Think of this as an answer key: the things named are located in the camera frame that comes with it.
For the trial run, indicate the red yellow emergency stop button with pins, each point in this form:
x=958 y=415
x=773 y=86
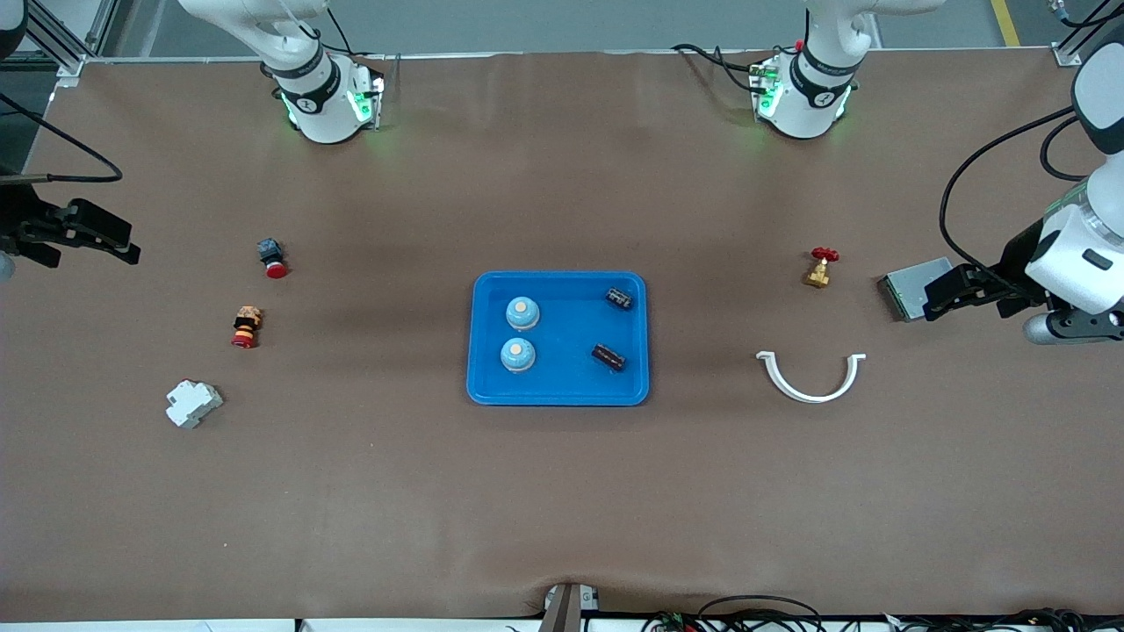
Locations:
x=247 y=326

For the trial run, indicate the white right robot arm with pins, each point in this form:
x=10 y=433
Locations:
x=320 y=105

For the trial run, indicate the white circuit breaker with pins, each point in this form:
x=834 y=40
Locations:
x=193 y=404

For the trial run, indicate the dark brown cylindrical capacitor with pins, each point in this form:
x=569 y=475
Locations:
x=608 y=357
x=618 y=298

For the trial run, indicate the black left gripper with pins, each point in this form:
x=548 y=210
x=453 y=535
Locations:
x=1019 y=257

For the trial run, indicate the brown table cover mat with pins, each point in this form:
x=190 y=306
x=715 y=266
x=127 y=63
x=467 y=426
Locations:
x=562 y=491

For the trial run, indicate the aluminium frame post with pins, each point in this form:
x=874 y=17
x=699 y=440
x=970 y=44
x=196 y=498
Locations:
x=61 y=48
x=1067 y=54

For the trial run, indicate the white half-round pipe clamp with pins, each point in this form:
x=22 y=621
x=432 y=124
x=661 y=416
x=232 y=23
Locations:
x=812 y=398

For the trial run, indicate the blue plastic tray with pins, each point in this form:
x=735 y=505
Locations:
x=562 y=377

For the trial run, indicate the red push button switch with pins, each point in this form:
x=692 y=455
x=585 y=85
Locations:
x=272 y=257

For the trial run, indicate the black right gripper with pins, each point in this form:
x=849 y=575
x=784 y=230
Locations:
x=19 y=219

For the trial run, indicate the grey metal power supply box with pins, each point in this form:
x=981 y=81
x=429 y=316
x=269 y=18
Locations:
x=913 y=285

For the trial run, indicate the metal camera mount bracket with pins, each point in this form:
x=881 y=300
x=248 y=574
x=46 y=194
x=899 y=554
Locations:
x=566 y=610

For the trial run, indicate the blue call bell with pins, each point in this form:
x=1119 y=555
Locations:
x=522 y=313
x=517 y=355

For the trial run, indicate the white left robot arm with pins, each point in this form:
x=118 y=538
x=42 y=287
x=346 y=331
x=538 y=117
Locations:
x=812 y=88

